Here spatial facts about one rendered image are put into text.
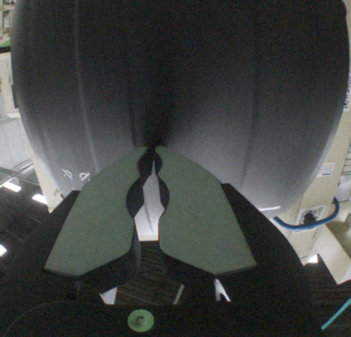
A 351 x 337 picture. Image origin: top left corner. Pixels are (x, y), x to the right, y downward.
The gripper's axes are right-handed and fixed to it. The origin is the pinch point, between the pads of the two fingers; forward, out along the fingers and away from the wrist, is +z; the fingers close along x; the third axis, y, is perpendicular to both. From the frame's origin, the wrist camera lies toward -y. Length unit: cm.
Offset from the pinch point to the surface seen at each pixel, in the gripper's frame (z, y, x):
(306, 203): 18.3, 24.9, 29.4
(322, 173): 19.1, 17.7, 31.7
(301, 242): 17, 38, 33
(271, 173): 1.6, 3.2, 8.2
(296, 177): 1.7, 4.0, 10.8
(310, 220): 15.6, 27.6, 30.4
